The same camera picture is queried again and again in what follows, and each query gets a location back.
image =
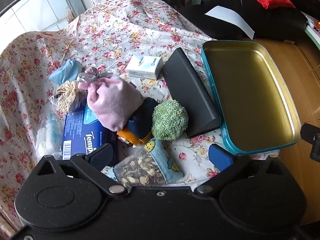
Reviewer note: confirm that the clear bag of dried herbs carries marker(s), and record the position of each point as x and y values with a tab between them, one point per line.
140	170

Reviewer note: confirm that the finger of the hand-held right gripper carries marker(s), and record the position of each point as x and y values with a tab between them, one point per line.
310	131

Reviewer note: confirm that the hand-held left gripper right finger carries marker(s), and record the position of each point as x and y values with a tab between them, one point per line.
220	156

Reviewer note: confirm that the pale green shelf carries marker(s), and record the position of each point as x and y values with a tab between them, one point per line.
313	35

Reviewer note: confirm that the teal tin box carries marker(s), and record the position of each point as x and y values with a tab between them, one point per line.
250	92

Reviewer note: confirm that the beige net pouch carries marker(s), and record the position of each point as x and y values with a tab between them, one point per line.
68	92

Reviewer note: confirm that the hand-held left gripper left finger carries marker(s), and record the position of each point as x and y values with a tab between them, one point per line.
101	156

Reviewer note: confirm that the blue face mask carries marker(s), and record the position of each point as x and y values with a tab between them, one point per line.
66	71

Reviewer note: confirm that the blue cartoon towel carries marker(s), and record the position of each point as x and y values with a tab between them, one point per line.
167	162

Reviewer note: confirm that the floral tablecloth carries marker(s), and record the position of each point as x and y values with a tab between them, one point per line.
125	30

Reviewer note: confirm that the blue tissue package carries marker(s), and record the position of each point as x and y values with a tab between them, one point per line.
77	130

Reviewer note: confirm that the pink pouch with silver bow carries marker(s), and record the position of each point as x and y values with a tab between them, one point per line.
112	102

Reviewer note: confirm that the clear plastic bag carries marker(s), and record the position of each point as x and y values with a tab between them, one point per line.
50	130

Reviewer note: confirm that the white tissue pack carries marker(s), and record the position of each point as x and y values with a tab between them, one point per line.
143	66

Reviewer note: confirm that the white paper sheet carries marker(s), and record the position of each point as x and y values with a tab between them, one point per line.
230	17

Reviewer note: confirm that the green scrubber ball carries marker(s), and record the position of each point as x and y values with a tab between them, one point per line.
170	120

